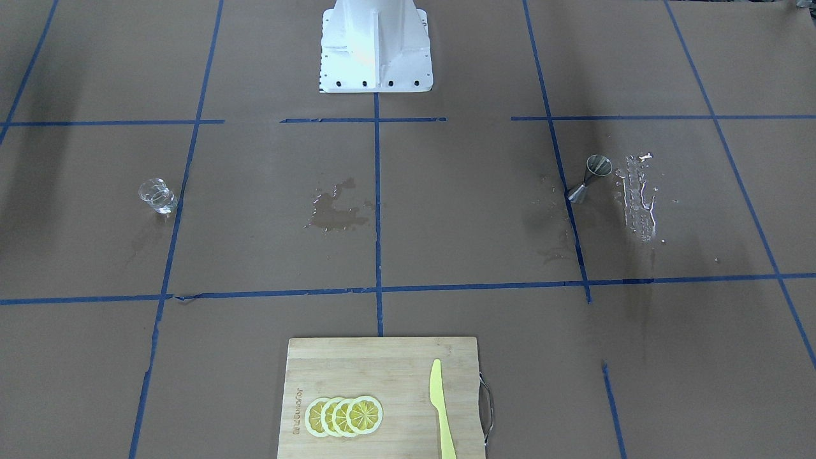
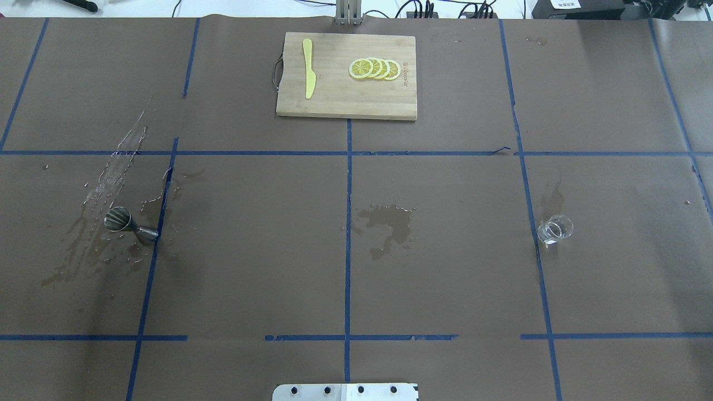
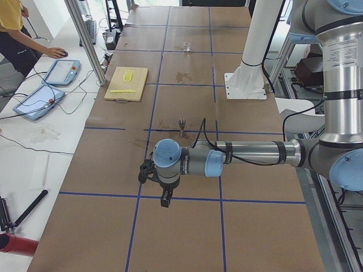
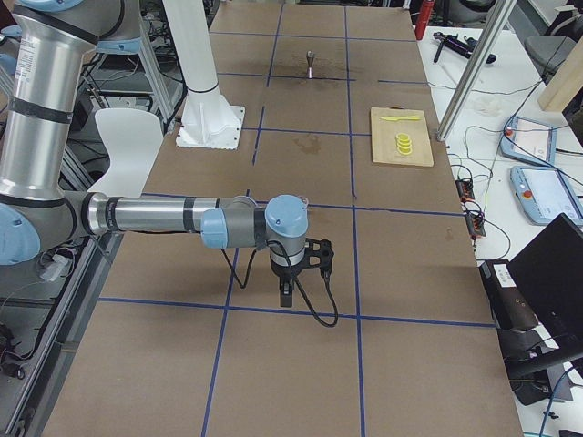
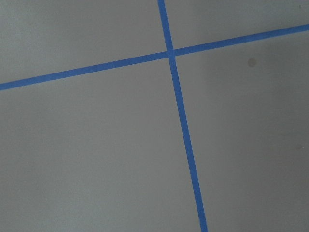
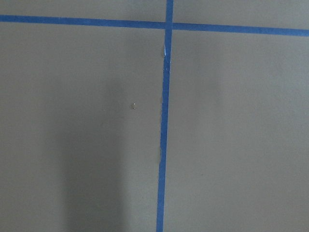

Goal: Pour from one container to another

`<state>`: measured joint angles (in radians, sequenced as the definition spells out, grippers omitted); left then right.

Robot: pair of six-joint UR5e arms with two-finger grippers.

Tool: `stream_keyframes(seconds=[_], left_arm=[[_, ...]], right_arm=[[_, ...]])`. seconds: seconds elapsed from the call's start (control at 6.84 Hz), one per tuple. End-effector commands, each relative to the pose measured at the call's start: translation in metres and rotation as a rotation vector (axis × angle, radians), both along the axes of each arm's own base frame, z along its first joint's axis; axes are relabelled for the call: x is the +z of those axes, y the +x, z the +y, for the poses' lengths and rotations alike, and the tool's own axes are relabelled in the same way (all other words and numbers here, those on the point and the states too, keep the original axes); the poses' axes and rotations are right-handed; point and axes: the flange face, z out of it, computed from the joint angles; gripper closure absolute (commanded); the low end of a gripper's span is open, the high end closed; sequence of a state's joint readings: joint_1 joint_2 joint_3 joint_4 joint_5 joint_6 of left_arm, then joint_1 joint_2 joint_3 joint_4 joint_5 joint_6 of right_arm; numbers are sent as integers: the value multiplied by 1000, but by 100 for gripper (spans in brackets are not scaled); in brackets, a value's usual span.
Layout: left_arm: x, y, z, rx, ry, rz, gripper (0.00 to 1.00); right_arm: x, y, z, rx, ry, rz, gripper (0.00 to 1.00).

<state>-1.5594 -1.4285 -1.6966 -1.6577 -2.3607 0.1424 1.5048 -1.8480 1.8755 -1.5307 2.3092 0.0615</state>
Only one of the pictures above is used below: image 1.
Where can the steel double jigger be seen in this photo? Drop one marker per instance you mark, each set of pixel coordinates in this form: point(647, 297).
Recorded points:
point(596, 167)

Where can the clear glass beaker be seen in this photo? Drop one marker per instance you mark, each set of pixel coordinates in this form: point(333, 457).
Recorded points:
point(157, 194)

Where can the bamboo cutting board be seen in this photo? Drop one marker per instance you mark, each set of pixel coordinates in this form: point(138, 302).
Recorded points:
point(396, 371)

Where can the yellow plastic knife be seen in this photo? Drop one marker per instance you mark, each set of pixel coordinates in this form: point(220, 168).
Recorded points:
point(437, 398)

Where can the lemon slice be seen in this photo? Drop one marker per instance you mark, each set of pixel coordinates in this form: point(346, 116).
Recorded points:
point(327, 417)
point(364, 415)
point(314, 418)
point(339, 418)

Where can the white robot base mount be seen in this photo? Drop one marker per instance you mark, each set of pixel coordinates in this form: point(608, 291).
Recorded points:
point(375, 47)

